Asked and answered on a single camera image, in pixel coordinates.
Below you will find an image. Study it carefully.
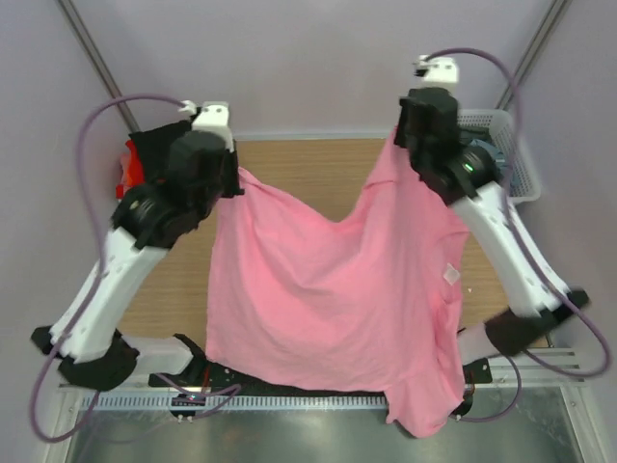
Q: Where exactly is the pink t-shirt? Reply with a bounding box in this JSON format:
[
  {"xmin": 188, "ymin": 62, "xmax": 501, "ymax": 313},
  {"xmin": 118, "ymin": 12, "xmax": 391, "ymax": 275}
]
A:
[{"xmin": 205, "ymin": 141, "xmax": 469, "ymax": 438}]

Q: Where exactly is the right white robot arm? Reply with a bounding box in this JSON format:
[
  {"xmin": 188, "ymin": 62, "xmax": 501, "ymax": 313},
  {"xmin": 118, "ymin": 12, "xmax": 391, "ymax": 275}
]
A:
[{"xmin": 394, "ymin": 88, "xmax": 589, "ymax": 382}]

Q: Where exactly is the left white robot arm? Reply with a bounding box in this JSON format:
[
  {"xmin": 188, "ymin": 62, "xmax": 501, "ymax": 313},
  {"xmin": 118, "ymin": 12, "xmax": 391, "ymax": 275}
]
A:
[{"xmin": 31, "ymin": 131, "xmax": 242, "ymax": 392}]

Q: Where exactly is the black folded t-shirt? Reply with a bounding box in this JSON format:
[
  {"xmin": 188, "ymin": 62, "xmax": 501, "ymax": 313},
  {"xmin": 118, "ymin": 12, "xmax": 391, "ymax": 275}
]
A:
[{"xmin": 129, "ymin": 120, "xmax": 191, "ymax": 182}]

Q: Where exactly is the red folded t-shirt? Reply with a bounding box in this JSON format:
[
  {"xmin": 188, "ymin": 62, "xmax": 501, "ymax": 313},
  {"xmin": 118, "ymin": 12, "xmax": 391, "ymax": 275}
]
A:
[{"xmin": 116, "ymin": 140, "xmax": 145, "ymax": 200}]

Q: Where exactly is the grey-blue crumpled t-shirt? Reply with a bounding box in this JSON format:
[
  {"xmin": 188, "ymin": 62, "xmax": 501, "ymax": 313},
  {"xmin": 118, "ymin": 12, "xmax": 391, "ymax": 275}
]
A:
[{"xmin": 466, "ymin": 138, "xmax": 510, "ymax": 186}]

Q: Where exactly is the white plastic basket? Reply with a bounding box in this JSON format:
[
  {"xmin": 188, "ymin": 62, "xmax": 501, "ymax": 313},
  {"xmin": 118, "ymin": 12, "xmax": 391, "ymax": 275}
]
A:
[{"xmin": 458, "ymin": 109, "xmax": 541, "ymax": 204}]

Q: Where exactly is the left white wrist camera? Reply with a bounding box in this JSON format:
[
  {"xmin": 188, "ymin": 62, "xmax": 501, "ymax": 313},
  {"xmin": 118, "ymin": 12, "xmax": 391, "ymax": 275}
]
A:
[{"xmin": 178, "ymin": 100, "xmax": 231, "ymax": 135}]

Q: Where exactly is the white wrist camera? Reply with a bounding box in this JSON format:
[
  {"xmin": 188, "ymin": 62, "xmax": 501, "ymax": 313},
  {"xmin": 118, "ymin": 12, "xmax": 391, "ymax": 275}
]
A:
[
  {"xmin": 178, "ymin": 100, "xmax": 231, "ymax": 135},
  {"xmin": 413, "ymin": 55, "xmax": 459, "ymax": 92}
]

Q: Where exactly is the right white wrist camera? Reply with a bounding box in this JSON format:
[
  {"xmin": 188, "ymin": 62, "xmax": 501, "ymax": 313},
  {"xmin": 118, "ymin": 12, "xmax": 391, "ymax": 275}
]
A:
[{"xmin": 413, "ymin": 55, "xmax": 459, "ymax": 92}]

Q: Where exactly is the right aluminium corner post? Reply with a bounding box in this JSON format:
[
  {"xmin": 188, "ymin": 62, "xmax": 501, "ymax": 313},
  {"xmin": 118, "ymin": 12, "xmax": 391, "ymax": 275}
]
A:
[{"xmin": 504, "ymin": 0, "xmax": 573, "ymax": 91}]

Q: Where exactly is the aluminium corner post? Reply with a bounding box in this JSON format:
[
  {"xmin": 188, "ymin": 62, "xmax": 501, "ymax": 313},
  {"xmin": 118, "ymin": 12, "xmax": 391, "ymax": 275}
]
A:
[
  {"xmin": 504, "ymin": 0, "xmax": 573, "ymax": 91},
  {"xmin": 56, "ymin": 0, "xmax": 141, "ymax": 134}
]

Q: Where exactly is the left aluminium corner post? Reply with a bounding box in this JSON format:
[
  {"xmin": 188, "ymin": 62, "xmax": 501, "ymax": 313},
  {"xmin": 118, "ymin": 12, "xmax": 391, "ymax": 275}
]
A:
[{"xmin": 56, "ymin": 0, "xmax": 141, "ymax": 134}]

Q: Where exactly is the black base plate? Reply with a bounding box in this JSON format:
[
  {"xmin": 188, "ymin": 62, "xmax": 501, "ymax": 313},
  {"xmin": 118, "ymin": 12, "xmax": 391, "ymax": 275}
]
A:
[{"xmin": 147, "ymin": 366, "xmax": 488, "ymax": 425}]

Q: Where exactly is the white slotted cable duct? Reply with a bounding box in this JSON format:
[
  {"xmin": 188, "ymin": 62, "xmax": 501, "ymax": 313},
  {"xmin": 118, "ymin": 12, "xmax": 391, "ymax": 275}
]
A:
[{"xmin": 94, "ymin": 390, "xmax": 388, "ymax": 412}]

